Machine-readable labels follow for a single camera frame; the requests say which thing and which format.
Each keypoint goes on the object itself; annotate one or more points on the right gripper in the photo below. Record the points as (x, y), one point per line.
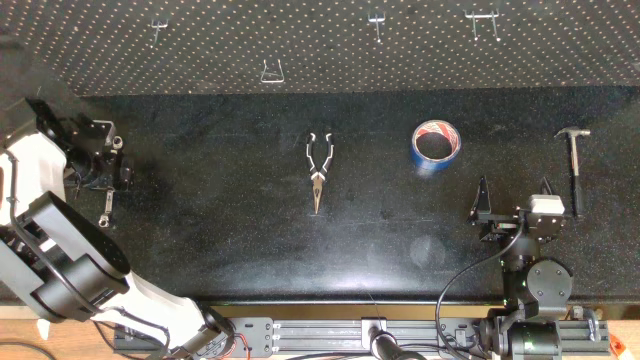
(497, 226)

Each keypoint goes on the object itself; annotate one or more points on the hammer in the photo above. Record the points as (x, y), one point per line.
(575, 155)

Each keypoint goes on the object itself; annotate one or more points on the roll of blue tape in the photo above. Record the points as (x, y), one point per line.
(420, 160)

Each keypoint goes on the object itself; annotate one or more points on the black and white pliers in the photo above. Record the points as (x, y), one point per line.
(318, 180)

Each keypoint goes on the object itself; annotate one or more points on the wrench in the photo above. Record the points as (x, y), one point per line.
(107, 205)

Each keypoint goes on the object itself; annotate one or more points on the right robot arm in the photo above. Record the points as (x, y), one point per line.
(550, 285)

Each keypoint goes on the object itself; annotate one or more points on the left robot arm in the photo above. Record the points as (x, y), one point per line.
(35, 165)

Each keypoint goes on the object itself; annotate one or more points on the black pegboard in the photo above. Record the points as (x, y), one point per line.
(320, 50)

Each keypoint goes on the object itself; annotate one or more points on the metal loop hook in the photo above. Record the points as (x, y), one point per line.
(272, 80)

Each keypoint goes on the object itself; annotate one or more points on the white tape strip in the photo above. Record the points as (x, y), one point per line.
(43, 327)

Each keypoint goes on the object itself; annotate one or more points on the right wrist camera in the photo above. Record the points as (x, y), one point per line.
(546, 205)

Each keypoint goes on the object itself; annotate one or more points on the mounting rail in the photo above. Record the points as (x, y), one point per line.
(320, 335)

